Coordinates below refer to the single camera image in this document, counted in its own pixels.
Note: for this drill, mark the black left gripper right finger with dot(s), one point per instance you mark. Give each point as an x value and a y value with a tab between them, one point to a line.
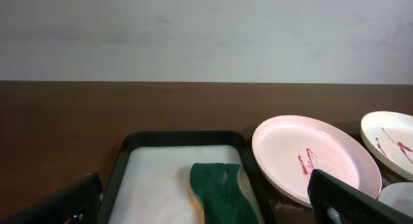
334	201

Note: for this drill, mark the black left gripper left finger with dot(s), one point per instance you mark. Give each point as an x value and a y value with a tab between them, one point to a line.
78	203

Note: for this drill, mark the white grey plate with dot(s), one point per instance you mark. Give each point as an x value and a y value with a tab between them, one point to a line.
399	196

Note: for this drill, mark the cream plate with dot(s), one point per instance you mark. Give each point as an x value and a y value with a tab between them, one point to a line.
388	136

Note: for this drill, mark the green yellow sponge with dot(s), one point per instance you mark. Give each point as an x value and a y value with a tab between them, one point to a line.
216	195

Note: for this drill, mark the small black tray white liner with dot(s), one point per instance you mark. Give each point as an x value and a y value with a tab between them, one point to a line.
149	182

